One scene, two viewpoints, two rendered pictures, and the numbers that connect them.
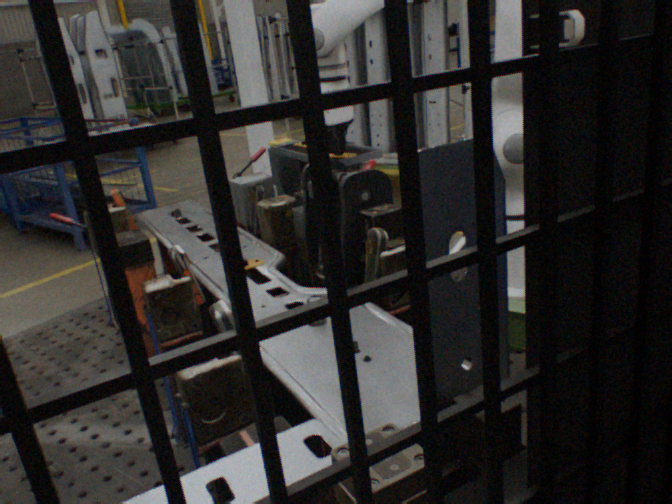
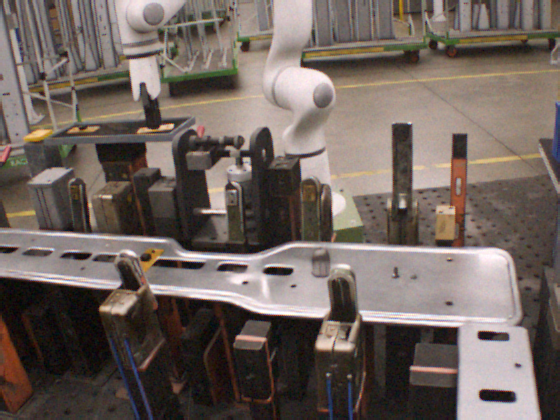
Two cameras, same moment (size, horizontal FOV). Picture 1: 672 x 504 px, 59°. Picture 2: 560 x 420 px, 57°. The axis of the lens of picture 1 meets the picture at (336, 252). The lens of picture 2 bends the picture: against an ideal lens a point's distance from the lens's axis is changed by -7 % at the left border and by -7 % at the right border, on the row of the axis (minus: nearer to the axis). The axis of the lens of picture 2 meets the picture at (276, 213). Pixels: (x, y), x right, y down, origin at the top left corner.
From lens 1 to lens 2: 0.75 m
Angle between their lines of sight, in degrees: 41
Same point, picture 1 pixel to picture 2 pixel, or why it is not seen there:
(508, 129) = (313, 80)
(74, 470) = not seen: outside the picture
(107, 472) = not seen: outside the picture
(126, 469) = not seen: outside the picture
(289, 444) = (477, 346)
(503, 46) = (290, 15)
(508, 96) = (286, 55)
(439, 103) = (13, 94)
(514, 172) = (318, 115)
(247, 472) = (489, 376)
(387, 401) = (476, 291)
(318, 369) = (395, 299)
